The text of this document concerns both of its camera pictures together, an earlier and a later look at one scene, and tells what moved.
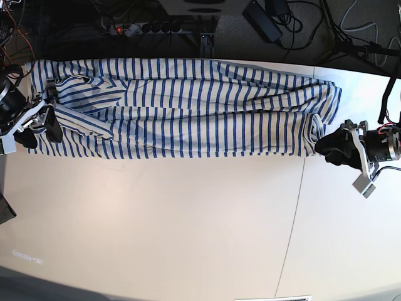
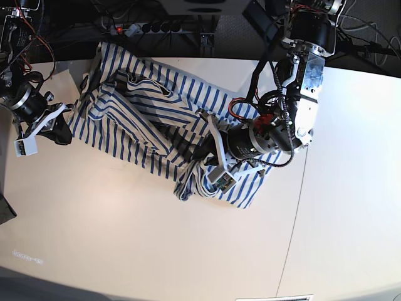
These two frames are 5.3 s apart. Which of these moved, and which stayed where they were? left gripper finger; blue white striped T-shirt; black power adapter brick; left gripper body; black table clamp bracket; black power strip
Moved: blue white striped T-shirt; left gripper finger; left gripper body
Stayed: black table clamp bracket; black power adapter brick; black power strip
